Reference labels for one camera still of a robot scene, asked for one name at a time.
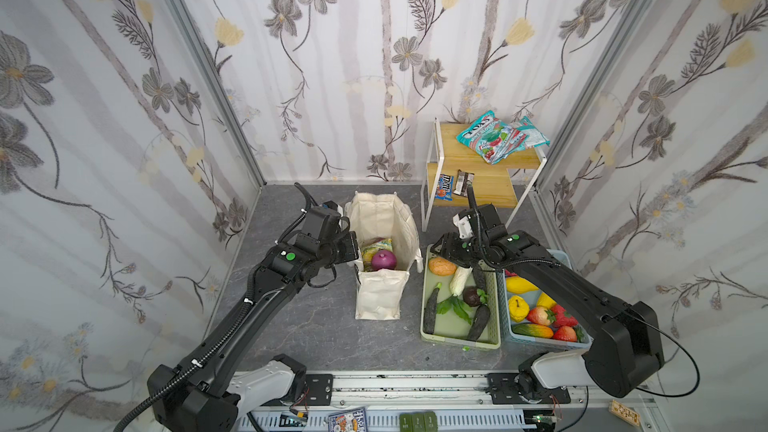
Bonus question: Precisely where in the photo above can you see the mangosteen dark brown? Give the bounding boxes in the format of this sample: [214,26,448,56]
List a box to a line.
[462,286,486,308]

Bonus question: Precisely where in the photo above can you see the small wooden block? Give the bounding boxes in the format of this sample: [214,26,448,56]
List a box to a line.
[609,400,642,428]

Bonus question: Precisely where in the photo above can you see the blue candy bag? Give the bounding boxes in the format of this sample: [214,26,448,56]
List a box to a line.
[434,174,454,202]

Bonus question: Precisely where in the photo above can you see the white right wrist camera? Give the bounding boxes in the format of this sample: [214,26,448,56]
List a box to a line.
[452,212,474,240]

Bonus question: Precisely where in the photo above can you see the orange bread roll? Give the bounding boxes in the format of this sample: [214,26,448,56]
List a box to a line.
[428,257,458,277]

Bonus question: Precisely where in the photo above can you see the dark cucumber left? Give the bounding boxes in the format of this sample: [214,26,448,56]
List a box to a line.
[422,285,440,334]

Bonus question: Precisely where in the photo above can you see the cream canvas grocery bag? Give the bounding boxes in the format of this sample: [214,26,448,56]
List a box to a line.
[344,192,423,321]

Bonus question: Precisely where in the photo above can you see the green leafy vegetable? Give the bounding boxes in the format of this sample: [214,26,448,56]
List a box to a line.
[436,296,473,324]

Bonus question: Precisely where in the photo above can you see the brown chocolate bar pack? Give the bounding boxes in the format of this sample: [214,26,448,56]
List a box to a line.
[453,170,474,198]

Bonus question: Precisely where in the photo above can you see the magenta purple cabbage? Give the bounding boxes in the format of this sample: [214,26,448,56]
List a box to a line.
[370,249,397,271]

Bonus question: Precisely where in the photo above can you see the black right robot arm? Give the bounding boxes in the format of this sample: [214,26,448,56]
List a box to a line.
[429,204,665,401]

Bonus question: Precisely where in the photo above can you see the blue plastic basket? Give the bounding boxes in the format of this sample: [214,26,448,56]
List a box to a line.
[496,249,593,351]

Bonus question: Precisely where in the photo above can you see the light teal snack bag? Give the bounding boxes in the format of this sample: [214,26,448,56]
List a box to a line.
[516,116,550,149]

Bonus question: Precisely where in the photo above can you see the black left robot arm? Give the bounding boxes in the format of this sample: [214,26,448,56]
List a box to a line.
[115,201,359,431]

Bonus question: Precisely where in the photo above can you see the yellow green snack bag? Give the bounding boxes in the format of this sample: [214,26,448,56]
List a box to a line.
[361,238,393,264]

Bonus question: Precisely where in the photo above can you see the green button pad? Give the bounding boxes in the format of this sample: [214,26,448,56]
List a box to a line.
[399,411,438,432]

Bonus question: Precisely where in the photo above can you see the yellow bell pepper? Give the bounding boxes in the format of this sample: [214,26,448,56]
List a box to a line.
[508,295,530,323]

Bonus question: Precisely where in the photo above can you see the dark cucumber right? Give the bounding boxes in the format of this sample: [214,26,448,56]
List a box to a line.
[467,304,491,342]

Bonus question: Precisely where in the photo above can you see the green plastic basket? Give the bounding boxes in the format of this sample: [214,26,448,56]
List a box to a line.
[420,251,501,350]

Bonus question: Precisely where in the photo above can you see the red strawberry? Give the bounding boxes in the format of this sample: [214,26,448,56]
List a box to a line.
[550,304,579,328]

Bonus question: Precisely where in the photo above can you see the yellow banana mango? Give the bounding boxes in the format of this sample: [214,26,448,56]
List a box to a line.
[505,276,538,295]

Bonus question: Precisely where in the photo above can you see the white wooden two-tier shelf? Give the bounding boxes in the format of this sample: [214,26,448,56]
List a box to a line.
[420,120,548,231]

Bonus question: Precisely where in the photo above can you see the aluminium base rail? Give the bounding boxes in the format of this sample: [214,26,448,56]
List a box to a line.
[235,370,671,431]

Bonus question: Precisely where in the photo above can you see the green orange mango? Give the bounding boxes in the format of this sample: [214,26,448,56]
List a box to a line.
[511,323,554,339]

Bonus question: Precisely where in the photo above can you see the yellow lemon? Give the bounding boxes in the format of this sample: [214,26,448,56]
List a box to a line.
[536,292,557,310]

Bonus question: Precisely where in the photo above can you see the dark cucumber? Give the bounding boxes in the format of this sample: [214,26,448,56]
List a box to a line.
[467,304,491,342]
[422,285,440,334]

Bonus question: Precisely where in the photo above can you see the white radish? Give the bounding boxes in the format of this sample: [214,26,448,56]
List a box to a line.
[449,267,472,297]

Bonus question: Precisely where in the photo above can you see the printed card box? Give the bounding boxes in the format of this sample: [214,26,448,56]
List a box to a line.
[326,408,368,432]

